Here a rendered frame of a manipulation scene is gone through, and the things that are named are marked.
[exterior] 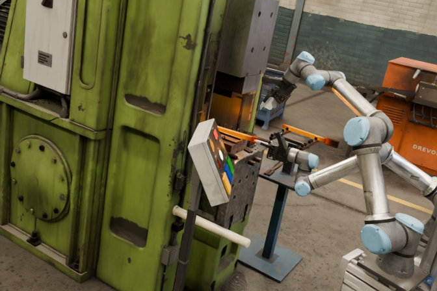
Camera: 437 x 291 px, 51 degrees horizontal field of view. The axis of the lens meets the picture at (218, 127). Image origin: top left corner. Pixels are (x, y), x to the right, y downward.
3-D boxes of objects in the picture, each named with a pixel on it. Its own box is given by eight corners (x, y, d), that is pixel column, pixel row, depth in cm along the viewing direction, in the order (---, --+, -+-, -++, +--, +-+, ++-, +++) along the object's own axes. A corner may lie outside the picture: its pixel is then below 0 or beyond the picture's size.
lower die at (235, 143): (246, 148, 268) (248, 135, 266) (229, 156, 251) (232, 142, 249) (186, 126, 287) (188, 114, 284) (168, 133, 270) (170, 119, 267)
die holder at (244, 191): (251, 211, 292) (265, 146, 278) (221, 234, 259) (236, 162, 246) (179, 180, 316) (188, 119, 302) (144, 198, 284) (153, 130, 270)
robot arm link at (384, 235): (411, 251, 178) (385, 113, 187) (385, 256, 170) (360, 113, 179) (386, 250, 188) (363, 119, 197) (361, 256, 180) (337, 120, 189)
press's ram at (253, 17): (271, 71, 266) (286, 0, 254) (240, 77, 233) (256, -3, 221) (210, 54, 284) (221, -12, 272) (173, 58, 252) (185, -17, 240)
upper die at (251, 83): (257, 89, 257) (261, 73, 255) (241, 94, 241) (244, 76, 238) (196, 71, 276) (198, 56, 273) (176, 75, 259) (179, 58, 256)
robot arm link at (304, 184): (395, 164, 216) (300, 203, 230) (391, 156, 226) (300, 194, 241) (385, 143, 214) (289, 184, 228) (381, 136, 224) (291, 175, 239)
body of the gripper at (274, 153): (264, 157, 250) (285, 164, 245) (267, 142, 248) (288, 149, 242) (270, 154, 257) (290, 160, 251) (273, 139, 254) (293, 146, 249)
